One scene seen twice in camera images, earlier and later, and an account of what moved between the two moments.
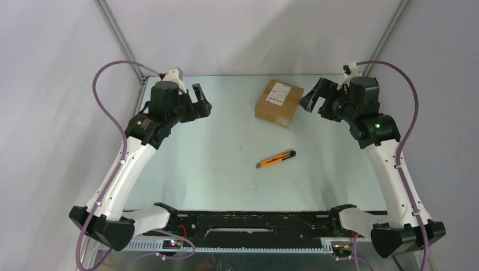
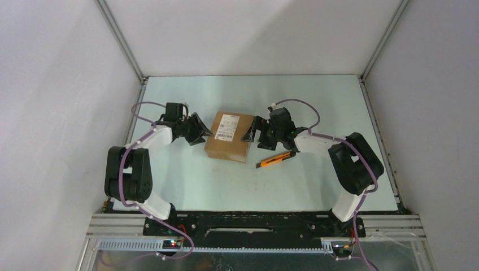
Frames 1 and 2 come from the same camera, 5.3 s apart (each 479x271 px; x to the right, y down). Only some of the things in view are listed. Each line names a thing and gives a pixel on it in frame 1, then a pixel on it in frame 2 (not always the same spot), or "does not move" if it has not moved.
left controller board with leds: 172,244 does not move
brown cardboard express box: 278,103 -> 225,140
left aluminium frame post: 113,25 does not move
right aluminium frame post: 388,35 does not move
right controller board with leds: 342,250 does not move
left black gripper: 204,106 -> 196,138
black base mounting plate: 252,227 does not move
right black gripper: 326,88 -> 261,124
